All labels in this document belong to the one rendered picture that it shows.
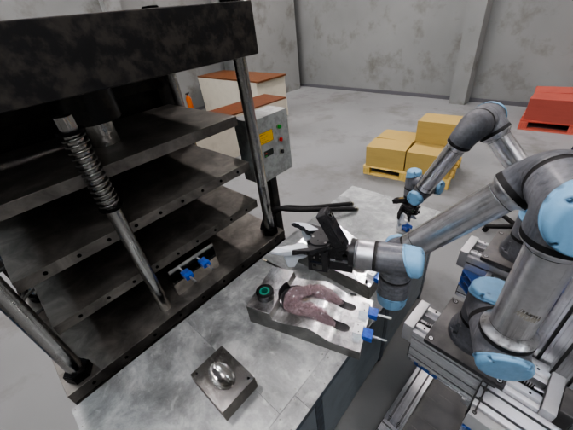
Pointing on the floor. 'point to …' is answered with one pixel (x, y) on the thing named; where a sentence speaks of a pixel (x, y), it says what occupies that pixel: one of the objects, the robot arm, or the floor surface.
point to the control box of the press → (270, 131)
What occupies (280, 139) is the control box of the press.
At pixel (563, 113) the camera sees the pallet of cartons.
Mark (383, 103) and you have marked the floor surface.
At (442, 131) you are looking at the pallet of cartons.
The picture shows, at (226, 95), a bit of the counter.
